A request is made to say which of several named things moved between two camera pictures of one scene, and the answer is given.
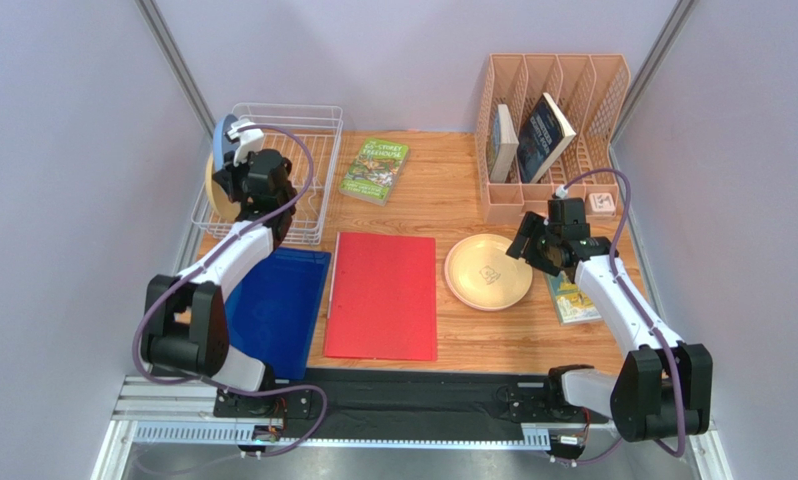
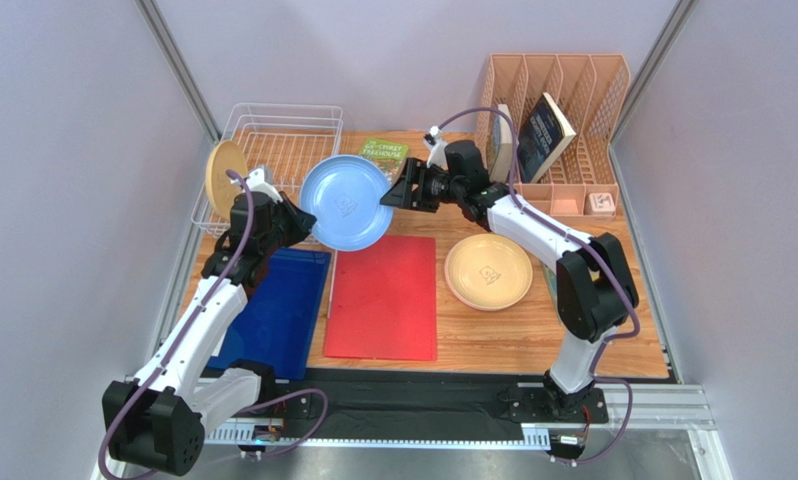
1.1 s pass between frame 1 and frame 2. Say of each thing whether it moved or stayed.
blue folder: stayed
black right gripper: moved
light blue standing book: stayed
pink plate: stayed
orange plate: stayed
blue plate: moved
